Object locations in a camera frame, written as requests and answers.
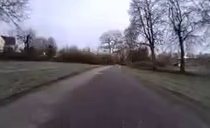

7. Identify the brown hedge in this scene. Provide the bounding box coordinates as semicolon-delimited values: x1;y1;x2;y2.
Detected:
55;50;118;65

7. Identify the small distant bare tree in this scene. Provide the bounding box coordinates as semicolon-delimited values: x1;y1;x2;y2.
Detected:
98;29;125;55

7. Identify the dark grey asphalt path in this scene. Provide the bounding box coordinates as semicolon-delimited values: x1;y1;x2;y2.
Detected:
0;64;210;128

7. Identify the frosty grass field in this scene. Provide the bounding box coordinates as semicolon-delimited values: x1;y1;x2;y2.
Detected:
0;60;104;103

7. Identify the frosty grass verge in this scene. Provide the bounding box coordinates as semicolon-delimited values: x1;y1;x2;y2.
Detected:
121;64;210;116

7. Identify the large bare tree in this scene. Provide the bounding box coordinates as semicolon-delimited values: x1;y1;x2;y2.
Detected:
0;0;31;28

